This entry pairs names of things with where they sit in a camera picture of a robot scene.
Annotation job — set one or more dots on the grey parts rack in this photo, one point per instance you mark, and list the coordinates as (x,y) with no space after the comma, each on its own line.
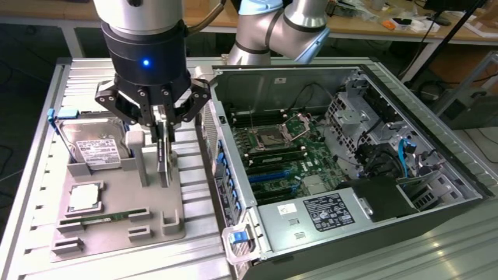
(116,186)

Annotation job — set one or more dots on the black stand pole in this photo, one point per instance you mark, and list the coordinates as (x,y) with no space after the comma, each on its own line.
(466,20)

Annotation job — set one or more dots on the silver chipset heatsink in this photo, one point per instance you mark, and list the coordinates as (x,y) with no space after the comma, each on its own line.
(314,185)

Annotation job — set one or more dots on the wooden desk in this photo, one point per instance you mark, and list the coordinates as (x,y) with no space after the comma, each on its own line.
(459,36)
(47,11)

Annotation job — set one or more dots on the green RAM stick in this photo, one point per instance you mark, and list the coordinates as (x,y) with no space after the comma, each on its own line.
(112,217)

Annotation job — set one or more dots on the open black PC case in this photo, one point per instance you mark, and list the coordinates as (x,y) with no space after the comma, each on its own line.
(252,84)

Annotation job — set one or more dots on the dark equipment box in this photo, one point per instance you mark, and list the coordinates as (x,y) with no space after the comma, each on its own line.
(474,113)

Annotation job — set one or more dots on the low-profile graphics card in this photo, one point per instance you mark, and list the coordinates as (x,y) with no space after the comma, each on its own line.
(164,163)

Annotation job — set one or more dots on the blue expansion slot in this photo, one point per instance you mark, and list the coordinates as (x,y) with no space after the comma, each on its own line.
(268,177)

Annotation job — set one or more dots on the hard disk blue carrier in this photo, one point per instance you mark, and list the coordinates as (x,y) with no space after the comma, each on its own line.
(94,146)

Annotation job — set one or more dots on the CPU socket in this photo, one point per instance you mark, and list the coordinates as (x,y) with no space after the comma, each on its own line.
(270,137)

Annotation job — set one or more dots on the silver disk bay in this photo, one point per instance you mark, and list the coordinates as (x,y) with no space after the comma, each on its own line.
(350,116)

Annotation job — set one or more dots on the blue slot latch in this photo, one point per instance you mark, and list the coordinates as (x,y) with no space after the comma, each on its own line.
(234,194)
(230,185)
(222,159)
(227,175)
(220,146)
(236,204)

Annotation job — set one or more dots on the grey power supply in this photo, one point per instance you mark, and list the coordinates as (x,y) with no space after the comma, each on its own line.
(287,230)

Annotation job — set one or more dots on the silver CPU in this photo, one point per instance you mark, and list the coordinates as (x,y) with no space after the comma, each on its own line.
(83,198)

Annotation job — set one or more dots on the black intrusion switch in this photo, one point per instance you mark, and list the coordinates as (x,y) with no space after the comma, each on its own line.
(222,120)

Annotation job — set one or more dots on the white orange desk object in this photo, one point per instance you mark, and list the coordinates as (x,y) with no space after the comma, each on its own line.
(419,26)

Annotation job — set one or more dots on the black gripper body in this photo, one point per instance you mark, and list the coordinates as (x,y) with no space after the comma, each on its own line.
(147,49)

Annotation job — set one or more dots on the black monitor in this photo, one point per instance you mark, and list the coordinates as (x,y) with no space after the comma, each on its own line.
(447,4)

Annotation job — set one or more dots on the green motherboard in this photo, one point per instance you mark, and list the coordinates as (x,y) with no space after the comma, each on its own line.
(311,151)

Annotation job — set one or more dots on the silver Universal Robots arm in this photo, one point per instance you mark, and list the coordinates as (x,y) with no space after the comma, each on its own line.
(136,14)

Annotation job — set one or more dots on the metal socket cover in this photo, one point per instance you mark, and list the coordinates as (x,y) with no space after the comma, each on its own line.
(298,125)

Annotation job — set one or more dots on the black expansion slot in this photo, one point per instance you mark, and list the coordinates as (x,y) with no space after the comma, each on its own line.
(272,196)

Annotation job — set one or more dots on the black labelled RAM stick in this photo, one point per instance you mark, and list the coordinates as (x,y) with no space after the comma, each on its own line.
(272,159)

